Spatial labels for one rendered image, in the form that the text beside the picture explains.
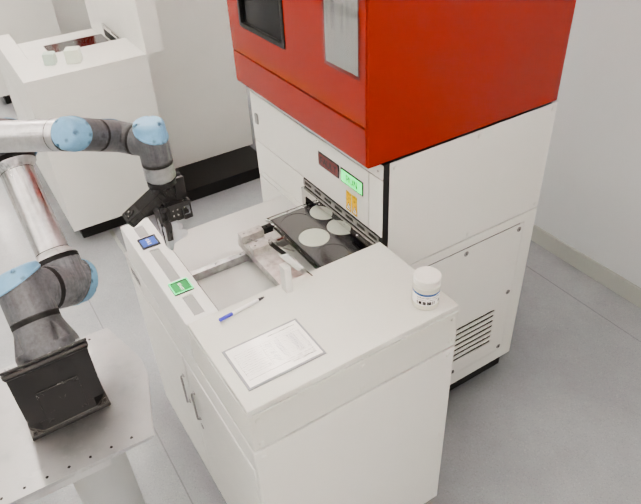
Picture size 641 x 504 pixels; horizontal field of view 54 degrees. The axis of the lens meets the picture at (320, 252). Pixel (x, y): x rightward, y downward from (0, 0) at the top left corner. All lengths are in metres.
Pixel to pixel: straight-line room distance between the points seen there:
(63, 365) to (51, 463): 0.23
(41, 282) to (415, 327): 0.92
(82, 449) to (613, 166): 2.48
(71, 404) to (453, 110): 1.27
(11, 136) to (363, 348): 0.96
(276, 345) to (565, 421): 1.50
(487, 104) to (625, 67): 1.17
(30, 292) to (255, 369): 0.56
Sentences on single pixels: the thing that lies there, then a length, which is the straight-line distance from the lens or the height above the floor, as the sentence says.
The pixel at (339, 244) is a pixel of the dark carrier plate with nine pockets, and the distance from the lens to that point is 1.97.
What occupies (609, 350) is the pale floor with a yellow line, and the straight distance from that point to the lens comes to 3.08.
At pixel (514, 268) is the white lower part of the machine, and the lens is 2.47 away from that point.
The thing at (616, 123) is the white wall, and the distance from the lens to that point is 3.09.
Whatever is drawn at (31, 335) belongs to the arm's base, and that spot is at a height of 1.07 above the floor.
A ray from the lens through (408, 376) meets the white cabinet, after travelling 1.72.
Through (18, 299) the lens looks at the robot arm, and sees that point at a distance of 1.63.
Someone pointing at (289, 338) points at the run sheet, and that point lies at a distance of 1.57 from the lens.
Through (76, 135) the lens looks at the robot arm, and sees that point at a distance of 1.46.
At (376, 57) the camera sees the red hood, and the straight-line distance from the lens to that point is 1.60.
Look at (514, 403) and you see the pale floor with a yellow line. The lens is 2.75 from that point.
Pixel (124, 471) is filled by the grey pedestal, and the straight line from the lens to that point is 1.96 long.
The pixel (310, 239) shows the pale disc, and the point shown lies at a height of 0.90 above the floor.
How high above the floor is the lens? 2.07
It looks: 37 degrees down
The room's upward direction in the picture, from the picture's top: 3 degrees counter-clockwise
